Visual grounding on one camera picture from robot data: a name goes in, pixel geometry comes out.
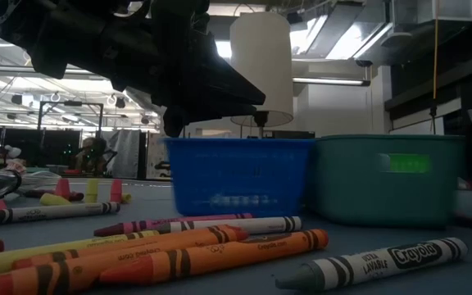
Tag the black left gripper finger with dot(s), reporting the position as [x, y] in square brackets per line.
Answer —
[174, 121]
[236, 90]

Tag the blue plastic basket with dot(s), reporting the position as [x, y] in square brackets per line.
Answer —
[236, 176]

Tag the teal plastic bin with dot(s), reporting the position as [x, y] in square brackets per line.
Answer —
[350, 192]

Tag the yellow crayon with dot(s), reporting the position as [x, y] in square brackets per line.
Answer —
[35, 256]

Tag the white crayon with grey tip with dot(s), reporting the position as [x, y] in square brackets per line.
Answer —
[383, 262]

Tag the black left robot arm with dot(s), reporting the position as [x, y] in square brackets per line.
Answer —
[55, 37]

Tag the white cylindrical lamp shade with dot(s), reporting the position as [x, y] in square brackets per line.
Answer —
[264, 49]

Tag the grey cloth cover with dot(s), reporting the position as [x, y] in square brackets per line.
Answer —
[123, 151]

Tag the person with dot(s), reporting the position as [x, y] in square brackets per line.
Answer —
[90, 155]

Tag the yellow eraser cap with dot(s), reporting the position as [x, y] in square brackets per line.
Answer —
[126, 198]
[53, 200]
[92, 190]

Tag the fluorescent tube light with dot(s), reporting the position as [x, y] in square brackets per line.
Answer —
[330, 81]

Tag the green plastic basket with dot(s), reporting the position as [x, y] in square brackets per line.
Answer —
[408, 163]

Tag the black gantry frame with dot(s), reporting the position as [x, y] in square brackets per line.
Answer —
[72, 103]

